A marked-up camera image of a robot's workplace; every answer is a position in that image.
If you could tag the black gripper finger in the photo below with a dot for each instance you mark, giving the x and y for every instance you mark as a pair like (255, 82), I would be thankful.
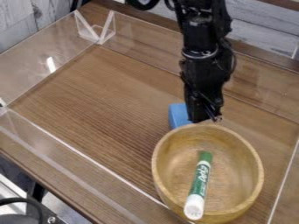
(212, 108)
(196, 110)

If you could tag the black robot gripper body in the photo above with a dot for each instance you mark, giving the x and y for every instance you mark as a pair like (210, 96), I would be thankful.
(204, 76)

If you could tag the blue foam block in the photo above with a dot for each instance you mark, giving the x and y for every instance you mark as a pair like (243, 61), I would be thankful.
(177, 116)

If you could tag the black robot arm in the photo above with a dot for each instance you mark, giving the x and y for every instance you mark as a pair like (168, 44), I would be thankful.
(204, 23)

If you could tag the brown wooden bowl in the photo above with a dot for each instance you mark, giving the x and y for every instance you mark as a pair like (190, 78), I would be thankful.
(236, 177)

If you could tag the green Expo marker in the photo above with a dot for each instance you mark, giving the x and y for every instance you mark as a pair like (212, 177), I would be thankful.
(194, 205)

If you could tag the clear acrylic tray wall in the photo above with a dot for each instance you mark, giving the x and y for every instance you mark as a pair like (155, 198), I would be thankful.
(87, 87)

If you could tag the black metal bracket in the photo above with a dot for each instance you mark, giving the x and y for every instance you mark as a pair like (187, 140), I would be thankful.
(48, 217)

